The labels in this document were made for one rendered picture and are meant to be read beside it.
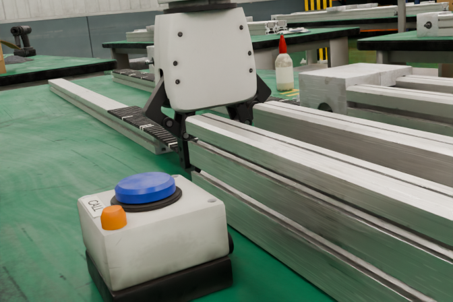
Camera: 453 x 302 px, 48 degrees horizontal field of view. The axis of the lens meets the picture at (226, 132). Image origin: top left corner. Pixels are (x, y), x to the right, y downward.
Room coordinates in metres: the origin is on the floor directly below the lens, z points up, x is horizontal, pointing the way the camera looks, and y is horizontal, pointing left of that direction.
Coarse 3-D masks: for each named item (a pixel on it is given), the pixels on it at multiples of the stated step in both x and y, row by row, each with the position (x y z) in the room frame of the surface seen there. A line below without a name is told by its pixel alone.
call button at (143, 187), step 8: (136, 176) 0.33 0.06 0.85; (144, 176) 0.33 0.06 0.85; (152, 176) 0.33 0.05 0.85; (160, 176) 0.33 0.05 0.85; (168, 176) 0.33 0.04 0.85; (120, 184) 0.32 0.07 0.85; (128, 184) 0.32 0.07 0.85; (136, 184) 0.32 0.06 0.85; (144, 184) 0.31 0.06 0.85; (152, 184) 0.31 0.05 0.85; (160, 184) 0.31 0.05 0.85; (168, 184) 0.31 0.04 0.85; (120, 192) 0.31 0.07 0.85; (128, 192) 0.31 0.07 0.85; (136, 192) 0.31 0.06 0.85; (144, 192) 0.30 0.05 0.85; (152, 192) 0.31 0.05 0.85; (160, 192) 0.31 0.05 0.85; (168, 192) 0.31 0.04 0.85; (120, 200) 0.31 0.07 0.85; (128, 200) 0.31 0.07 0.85; (136, 200) 0.30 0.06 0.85; (144, 200) 0.30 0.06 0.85; (152, 200) 0.31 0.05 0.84
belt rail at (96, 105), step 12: (60, 84) 1.37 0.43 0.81; (72, 84) 1.34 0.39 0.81; (72, 96) 1.18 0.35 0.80; (84, 96) 1.08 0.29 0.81; (96, 96) 1.07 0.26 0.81; (84, 108) 1.07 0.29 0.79; (96, 108) 0.96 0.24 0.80; (108, 108) 0.90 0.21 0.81; (108, 120) 0.89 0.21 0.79; (120, 120) 0.81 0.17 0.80; (120, 132) 0.82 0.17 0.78; (132, 132) 0.77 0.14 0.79; (144, 132) 0.69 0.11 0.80; (144, 144) 0.70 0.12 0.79; (156, 144) 0.67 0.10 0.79
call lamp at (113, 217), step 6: (102, 210) 0.28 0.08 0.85; (108, 210) 0.28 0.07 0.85; (114, 210) 0.28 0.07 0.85; (120, 210) 0.28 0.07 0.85; (102, 216) 0.28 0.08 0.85; (108, 216) 0.28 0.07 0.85; (114, 216) 0.28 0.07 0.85; (120, 216) 0.28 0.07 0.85; (126, 216) 0.29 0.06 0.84; (102, 222) 0.28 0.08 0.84; (108, 222) 0.28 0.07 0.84; (114, 222) 0.28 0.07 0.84; (120, 222) 0.28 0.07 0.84; (126, 222) 0.28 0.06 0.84; (102, 228) 0.28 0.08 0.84; (108, 228) 0.28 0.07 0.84; (114, 228) 0.28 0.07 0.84; (120, 228) 0.28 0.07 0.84
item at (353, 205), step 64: (192, 128) 0.45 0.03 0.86; (256, 128) 0.39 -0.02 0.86; (320, 128) 0.40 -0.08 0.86; (384, 128) 0.35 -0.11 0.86; (256, 192) 0.35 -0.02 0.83; (320, 192) 0.30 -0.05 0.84; (384, 192) 0.24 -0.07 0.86; (448, 192) 0.22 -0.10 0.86; (320, 256) 0.29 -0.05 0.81; (384, 256) 0.24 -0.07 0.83; (448, 256) 0.21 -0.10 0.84
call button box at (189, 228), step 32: (192, 192) 0.33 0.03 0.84; (96, 224) 0.29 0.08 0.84; (128, 224) 0.28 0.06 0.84; (160, 224) 0.29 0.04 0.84; (192, 224) 0.29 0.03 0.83; (224, 224) 0.30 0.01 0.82; (96, 256) 0.30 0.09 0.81; (128, 256) 0.28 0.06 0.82; (160, 256) 0.28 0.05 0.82; (192, 256) 0.29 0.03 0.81; (224, 256) 0.31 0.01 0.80; (128, 288) 0.28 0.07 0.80; (160, 288) 0.28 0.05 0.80; (192, 288) 0.29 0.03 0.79
